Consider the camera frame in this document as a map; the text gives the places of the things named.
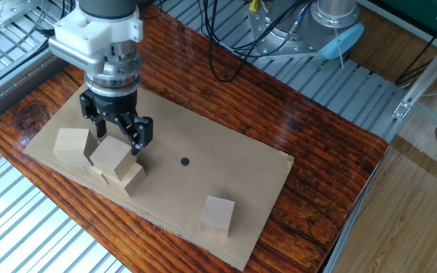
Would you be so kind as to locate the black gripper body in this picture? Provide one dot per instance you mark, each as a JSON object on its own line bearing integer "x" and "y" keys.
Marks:
{"x": 114, "y": 104}

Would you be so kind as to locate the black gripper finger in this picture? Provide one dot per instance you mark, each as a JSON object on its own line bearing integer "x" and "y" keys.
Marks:
{"x": 91, "y": 110}
{"x": 140, "y": 130}

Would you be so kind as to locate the light wooden cube block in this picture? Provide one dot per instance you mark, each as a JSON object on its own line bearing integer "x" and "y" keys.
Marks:
{"x": 133, "y": 182}
{"x": 95, "y": 172}
{"x": 110, "y": 155}
{"x": 217, "y": 214}
{"x": 70, "y": 146}

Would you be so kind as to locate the grey blue UR5 robot arm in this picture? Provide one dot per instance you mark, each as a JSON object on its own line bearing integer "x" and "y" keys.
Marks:
{"x": 106, "y": 7}

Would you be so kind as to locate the black round dot sticker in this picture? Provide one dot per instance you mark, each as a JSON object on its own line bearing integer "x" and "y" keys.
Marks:
{"x": 184, "y": 161}

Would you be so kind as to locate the brown cardboard sheet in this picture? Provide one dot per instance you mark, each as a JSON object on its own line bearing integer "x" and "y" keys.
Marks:
{"x": 203, "y": 132}

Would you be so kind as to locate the white silver wrist adapter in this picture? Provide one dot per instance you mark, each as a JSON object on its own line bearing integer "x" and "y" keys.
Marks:
{"x": 97, "y": 41}

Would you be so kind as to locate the silver perforated mounting plate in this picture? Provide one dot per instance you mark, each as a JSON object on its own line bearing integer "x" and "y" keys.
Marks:
{"x": 10, "y": 11}

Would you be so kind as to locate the white zip tie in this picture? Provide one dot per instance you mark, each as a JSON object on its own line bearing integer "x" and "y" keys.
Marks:
{"x": 339, "y": 51}

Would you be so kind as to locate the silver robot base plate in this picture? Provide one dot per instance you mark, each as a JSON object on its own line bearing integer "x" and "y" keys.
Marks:
{"x": 275, "y": 47}

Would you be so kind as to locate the aluminium frame post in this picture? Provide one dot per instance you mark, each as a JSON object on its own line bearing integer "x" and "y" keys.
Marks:
{"x": 431, "y": 72}

